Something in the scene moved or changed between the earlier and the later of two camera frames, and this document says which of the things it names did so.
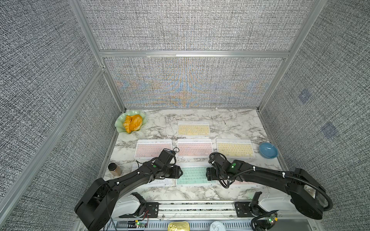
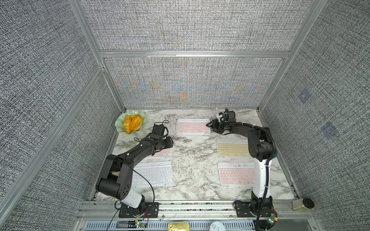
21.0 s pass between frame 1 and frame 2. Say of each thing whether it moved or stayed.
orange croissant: stayed
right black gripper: moved
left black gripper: moved
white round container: stayed
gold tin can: stayed
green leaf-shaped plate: stayed
